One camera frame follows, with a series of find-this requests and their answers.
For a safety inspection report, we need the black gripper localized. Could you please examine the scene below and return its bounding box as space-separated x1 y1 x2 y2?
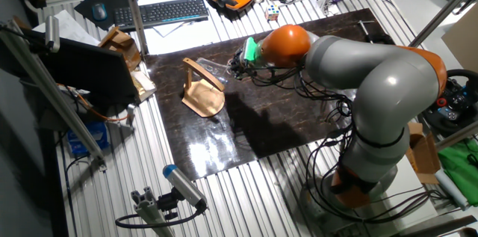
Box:
223 48 249 81

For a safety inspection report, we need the clear glass cup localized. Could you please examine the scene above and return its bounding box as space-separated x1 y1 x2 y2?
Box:
196 56 231 81

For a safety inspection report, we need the wooden cup rack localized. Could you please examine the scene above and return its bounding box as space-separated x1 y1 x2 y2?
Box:
181 57 226 118

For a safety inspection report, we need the white desk board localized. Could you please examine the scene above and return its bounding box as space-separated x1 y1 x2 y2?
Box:
134 0 225 55

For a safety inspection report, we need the colourful puzzle cube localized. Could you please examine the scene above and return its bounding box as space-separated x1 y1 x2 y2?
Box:
264 4 281 22

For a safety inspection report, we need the dark marble pattern mat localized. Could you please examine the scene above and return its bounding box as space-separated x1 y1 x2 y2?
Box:
144 7 397 182

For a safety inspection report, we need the black computer keyboard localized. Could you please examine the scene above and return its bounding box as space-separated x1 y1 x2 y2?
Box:
113 0 210 32

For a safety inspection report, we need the white gold packet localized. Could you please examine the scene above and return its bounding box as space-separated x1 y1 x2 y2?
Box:
130 70 158 102

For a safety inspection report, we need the silver metal rod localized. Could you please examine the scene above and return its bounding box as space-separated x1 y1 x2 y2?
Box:
356 19 376 40

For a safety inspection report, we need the blue computer mouse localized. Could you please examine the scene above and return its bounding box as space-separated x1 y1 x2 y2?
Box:
91 2 108 22

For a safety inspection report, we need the black flat monitor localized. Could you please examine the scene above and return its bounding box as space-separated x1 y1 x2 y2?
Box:
22 29 140 107

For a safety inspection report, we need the blue packet box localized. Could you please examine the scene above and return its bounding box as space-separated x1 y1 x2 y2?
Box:
66 120 111 158

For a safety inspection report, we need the aluminium profile stand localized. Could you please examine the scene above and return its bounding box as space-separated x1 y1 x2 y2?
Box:
130 186 176 237

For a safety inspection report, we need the white paper sheet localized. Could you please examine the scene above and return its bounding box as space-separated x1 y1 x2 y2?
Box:
32 9 101 46

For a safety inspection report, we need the open brown cardboard box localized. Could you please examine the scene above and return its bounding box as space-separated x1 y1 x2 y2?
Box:
405 121 442 185

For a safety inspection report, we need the black steering wheel controller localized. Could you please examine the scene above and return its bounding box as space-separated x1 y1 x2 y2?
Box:
420 68 478 137

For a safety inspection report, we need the brown cardboard panel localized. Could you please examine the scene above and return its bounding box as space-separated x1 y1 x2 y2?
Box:
441 12 478 73

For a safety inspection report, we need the green cloth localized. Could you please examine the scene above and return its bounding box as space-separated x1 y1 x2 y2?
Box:
437 138 478 208

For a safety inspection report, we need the white rolled sheet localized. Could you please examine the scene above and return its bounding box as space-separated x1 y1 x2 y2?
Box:
435 169 470 211

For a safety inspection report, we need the green wrist mount plate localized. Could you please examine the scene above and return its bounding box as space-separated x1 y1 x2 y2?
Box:
242 37 264 64

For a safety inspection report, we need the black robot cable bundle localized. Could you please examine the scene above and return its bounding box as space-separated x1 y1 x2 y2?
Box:
231 61 449 227

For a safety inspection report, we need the aluminium frame post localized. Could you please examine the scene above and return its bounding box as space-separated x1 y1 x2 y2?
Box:
119 0 149 57

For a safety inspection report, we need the silver camera with blue cap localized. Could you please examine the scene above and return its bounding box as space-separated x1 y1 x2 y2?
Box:
162 164 208 210

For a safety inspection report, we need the orange cable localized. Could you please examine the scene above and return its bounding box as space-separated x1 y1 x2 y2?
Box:
55 82 130 123

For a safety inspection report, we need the black camera cable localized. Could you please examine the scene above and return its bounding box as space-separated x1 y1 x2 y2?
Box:
114 199 208 230

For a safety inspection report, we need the aluminium frame bar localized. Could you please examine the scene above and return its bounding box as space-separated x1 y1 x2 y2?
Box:
409 0 478 49
0 19 108 170
435 120 478 152

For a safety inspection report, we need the silver camera without cap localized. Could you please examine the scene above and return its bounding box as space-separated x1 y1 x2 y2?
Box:
44 15 61 54

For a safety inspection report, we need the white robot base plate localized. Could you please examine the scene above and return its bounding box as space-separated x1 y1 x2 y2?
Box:
373 154 440 230

